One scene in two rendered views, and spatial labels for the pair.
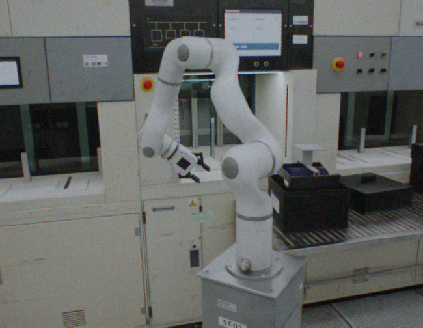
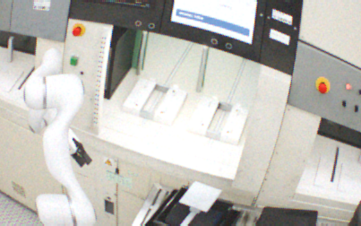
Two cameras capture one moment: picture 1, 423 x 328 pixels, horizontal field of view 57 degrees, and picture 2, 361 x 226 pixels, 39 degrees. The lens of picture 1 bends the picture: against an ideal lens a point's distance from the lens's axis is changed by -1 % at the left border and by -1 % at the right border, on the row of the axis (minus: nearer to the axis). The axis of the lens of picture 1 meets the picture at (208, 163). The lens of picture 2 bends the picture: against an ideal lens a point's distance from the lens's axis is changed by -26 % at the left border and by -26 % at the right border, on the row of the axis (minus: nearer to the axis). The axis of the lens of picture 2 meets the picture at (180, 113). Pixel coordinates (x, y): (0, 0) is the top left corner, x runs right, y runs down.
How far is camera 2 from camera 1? 149 cm
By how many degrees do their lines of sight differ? 33
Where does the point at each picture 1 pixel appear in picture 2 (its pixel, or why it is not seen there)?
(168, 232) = (83, 173)
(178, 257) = (93, 198)
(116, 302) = not seen: hidden behind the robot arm
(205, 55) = (37, 105)
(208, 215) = (125, 180)
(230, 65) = (62, 116)
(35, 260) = not seen: outside the picture
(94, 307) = (30, 191)
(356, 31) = (350, 58)
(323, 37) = (309, 47)
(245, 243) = not seen: outside the picture
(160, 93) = not seen: hidden behind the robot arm
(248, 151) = (47, 209)
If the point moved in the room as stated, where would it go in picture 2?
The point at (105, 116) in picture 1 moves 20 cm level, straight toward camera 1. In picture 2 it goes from (40, 50) to (21, 75)
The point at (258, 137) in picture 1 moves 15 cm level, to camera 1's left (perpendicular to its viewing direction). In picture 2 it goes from (71, 196) to (39, 173)
